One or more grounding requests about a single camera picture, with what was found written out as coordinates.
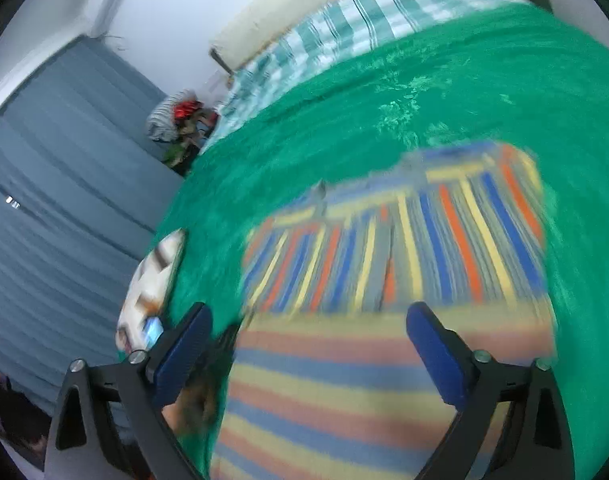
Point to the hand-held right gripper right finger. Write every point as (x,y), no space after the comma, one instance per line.
(437,350)

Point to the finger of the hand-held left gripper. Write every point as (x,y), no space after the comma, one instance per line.
(225,342)

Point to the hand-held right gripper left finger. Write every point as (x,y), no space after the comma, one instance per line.
(184,350)

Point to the striped knit shirt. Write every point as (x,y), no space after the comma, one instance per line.
(384,250)

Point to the pile of clothes and toys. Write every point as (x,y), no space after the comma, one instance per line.
(182,120)

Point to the patchwork cushion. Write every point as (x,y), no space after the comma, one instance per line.
(149,280)

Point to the grey curtain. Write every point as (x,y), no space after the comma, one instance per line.
(59,210)

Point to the green plush blanket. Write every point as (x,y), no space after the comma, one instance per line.
(384,85)

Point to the cream pillow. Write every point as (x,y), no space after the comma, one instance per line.
(294,10)

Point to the green checked bedsheet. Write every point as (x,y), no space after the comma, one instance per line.
(334,20)

